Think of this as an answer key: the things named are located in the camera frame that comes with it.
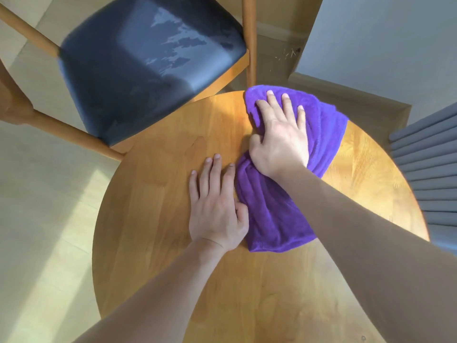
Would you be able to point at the purple microfibre cloth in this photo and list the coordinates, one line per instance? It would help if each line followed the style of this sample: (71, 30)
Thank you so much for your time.
(275, 217)

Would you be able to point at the wooden chair with black seat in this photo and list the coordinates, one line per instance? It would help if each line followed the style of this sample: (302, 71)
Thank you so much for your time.
(143, 67)

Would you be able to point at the round wooden table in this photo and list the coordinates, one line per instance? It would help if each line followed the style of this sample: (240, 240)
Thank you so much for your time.
(150, 210)

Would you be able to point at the person's left hand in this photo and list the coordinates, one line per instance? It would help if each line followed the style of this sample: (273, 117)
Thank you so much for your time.
(214, 214)

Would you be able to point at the person's right hand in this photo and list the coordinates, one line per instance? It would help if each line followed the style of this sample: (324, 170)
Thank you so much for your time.
(284, 142)

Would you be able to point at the person's left forearm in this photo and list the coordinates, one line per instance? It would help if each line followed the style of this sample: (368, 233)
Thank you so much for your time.
(160, 303)

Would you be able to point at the grey pleated curtain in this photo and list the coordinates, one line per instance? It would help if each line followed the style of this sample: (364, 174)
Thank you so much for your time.
(428, 167)

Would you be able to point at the person's right forearm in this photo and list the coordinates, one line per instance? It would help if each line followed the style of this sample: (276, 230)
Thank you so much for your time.
(375, 257)

